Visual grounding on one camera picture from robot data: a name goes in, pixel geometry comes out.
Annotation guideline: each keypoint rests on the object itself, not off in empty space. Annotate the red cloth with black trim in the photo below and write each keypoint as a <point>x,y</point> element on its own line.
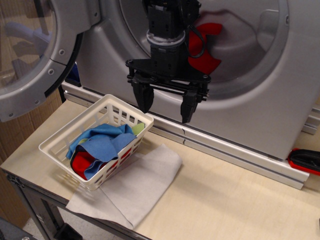
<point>86,166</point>

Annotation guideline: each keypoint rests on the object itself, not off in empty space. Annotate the grey washing machine door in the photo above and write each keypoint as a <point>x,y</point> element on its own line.
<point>39,44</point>

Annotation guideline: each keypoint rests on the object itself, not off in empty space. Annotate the red and black tool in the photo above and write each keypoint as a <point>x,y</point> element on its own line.
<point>305,160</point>

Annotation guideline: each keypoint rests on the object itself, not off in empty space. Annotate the white plastic basket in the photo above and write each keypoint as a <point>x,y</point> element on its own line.
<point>108,109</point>

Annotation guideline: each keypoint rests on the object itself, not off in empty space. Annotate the blue cloth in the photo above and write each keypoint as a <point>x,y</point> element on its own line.
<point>103,142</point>

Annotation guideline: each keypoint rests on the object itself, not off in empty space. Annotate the green cloth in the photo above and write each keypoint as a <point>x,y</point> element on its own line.
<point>138,128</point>

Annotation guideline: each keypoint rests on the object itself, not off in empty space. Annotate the blue object behind door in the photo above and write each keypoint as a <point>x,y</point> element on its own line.
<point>73,77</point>

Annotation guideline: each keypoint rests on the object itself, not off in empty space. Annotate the grey felt cloth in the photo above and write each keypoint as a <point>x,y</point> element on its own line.
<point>131,193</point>

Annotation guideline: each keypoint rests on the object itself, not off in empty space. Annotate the grey toy washing machine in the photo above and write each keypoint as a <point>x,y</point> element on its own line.
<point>262,58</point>

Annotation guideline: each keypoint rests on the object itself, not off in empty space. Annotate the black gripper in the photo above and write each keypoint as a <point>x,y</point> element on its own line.
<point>168,70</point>

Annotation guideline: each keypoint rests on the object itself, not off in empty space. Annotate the aluminium table frame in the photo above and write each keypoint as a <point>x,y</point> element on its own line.
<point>42,205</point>

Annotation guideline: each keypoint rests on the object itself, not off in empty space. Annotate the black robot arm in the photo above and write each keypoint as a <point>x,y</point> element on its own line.
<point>170,22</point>

